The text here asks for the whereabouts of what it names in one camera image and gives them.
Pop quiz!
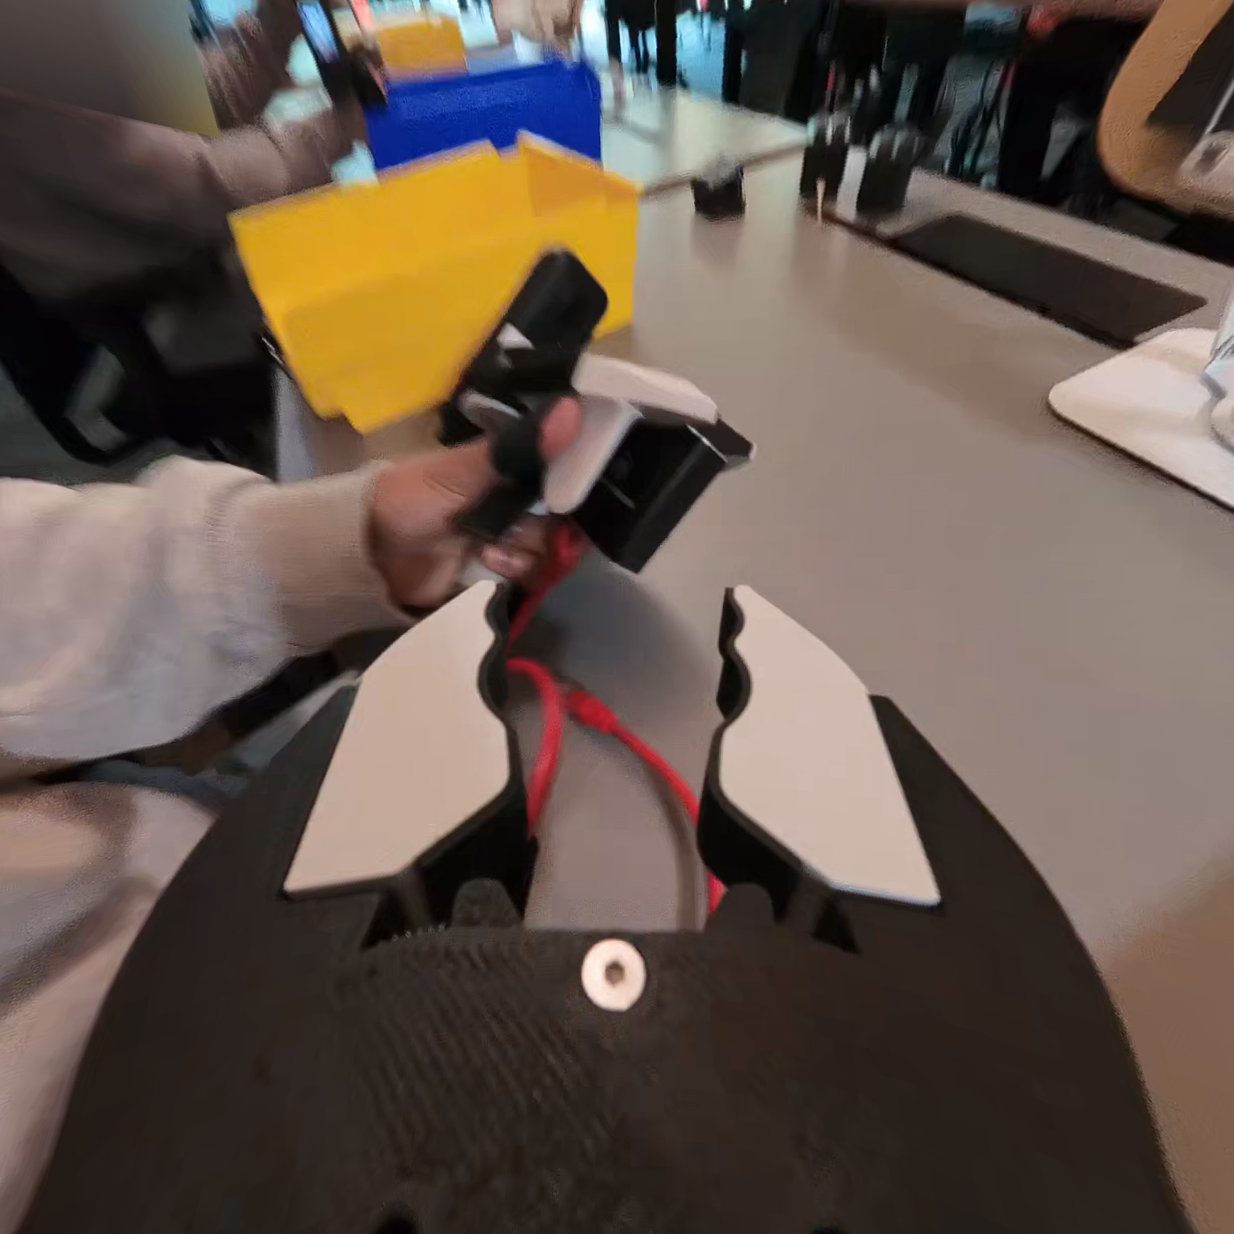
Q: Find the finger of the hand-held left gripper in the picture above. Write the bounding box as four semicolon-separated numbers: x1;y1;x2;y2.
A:
575;352;722;427
541;393;644;517

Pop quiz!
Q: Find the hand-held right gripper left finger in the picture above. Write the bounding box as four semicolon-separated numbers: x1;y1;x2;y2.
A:
280;580;537;916

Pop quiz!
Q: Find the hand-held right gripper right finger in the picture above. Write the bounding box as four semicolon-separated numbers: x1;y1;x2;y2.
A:
693;584;942;921

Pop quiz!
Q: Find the red ethernet cable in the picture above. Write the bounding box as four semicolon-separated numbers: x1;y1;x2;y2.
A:
503;520;726;916

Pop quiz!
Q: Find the yellow plastic bin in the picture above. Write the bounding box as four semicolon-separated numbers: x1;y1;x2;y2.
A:
227;129;643;434

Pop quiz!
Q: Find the person's left forearm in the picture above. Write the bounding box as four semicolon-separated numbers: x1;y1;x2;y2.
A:
0;452;415;766

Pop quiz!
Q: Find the person's left hand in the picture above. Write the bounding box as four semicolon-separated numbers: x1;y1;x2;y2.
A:
368;398;585;611

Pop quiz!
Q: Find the small black charger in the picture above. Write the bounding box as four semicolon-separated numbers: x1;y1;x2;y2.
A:
690;160;747;218

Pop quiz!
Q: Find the blue plastic bin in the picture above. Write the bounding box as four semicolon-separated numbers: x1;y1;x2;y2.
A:
362;60;605;174

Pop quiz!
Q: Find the black dock block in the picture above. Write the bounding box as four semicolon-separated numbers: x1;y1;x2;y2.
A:
857;120;928;215
797;107;853;198

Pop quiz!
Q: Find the white laptop stand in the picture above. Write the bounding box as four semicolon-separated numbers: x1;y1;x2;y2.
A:
1047;283;1234;509

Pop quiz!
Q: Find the rounded plywood panel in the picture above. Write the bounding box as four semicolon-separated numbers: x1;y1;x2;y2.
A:
1097;0;1234;221

